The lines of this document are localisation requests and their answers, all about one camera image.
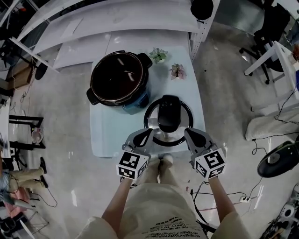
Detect green potted plant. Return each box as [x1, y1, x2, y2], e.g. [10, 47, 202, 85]
[149, 47, 169, 63]

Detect person's right forearm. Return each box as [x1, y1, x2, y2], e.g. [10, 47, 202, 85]
[206, 174, 238, 221]

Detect blue pressure cooker pot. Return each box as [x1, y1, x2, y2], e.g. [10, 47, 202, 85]
[85, 50, 154, 115]

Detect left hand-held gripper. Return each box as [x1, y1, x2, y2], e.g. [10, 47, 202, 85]
[115, 128, 156, 180]

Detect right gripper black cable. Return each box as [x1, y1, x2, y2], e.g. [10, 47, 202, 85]
[190, 181, 219, 229]

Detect black standing fan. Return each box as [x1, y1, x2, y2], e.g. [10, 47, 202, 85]
[0, 39, 49, 81]

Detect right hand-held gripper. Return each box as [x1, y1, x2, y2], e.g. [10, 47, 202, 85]
[184, 127, 227, 180]

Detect white black machine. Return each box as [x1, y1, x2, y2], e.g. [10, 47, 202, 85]
[268, 183, 299, 239]

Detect black silver cooker lid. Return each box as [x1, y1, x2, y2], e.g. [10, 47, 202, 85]
[143, 94, 194, 148]

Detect brown wooden box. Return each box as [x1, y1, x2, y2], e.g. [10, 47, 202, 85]
[6, 63, 36, 91]

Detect pink potted plant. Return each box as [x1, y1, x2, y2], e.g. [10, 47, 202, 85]
[169, 63, 185, 81]

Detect person's left forearm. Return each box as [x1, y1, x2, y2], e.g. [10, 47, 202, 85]
[101, 177, 136, 226]

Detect small black hanging bag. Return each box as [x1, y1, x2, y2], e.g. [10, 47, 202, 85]
[190, 0, 214, 21]

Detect light blue tablecloth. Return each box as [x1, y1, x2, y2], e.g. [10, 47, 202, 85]
[90, 45, 206, 159]

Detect black floor fan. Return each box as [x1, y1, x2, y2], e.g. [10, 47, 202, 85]
[256, 140, 299, 178]

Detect white pink bowl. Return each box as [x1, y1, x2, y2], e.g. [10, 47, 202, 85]
[31, 127, 44, 143]

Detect person's cream trousers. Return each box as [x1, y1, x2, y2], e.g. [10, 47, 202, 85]
[144, 160, 180, 187]

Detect person's cream shirt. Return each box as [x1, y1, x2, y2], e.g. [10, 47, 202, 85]
[78, 183, 248, 239]

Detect black office chair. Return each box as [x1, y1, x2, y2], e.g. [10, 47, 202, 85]
[239, 3, 292, 85]

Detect white desk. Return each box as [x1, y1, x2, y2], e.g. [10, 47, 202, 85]
[244, 41, 299, 115]

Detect white shelving rack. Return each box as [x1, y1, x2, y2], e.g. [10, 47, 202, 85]
[9, 0, 221, 73]

